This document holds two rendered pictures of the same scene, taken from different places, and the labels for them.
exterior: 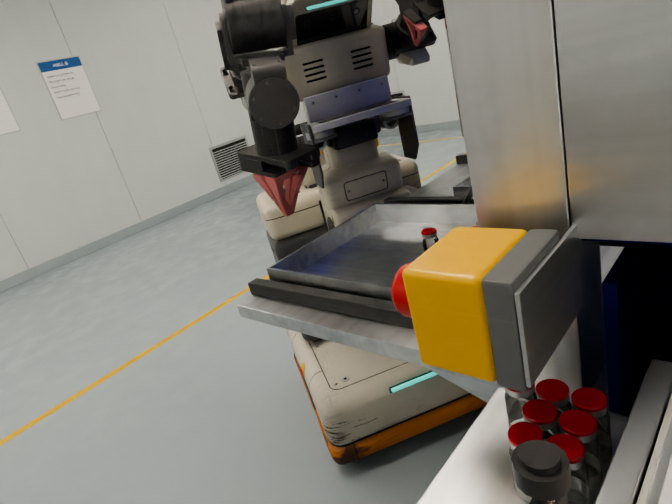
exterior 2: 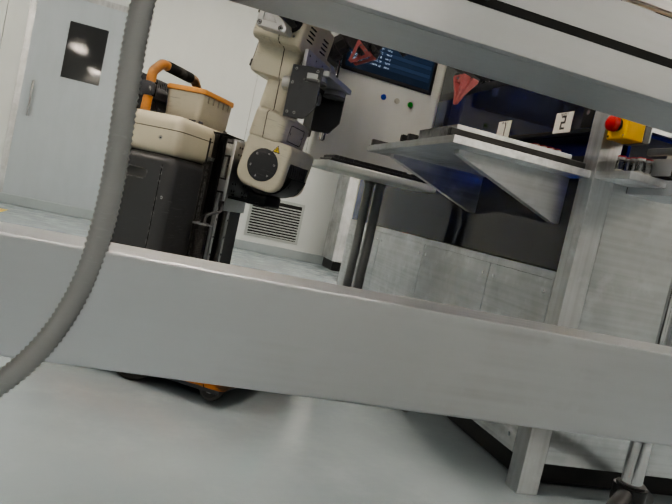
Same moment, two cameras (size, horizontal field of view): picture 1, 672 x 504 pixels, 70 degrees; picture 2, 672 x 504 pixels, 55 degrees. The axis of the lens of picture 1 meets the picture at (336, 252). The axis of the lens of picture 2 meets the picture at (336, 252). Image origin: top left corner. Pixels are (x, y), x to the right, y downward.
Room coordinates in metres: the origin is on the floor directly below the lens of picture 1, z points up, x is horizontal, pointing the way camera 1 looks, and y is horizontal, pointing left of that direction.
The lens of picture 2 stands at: (0.10, 1.69, 0.64)
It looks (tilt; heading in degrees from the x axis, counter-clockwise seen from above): 4 degrees down; 297
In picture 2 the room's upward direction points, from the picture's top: 12 degrees clockwise
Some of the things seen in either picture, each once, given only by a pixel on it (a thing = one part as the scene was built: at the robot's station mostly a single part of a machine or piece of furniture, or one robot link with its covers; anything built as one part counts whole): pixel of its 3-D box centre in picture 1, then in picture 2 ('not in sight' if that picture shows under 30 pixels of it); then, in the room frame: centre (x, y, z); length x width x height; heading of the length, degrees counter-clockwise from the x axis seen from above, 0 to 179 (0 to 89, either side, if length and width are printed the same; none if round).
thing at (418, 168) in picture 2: not in sight; (433, 184); (0.87, -0.44, 0.80); 0.34 x 0.03 x 0.13; 43
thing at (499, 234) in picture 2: not in sight; (425, 206); (1.04, -0.88, 0.73); 1.98 x 0.01 x 0.25; 133
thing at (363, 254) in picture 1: (416, 249); (491, 148); (0.61, -0.11, 0.90); 0.34 x 0.26 x 0.04; 42
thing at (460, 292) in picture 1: (484, 299); (629, 128); (0.27, -0.08, 1.00); 0.08 x 0.07 x 0.07; 43
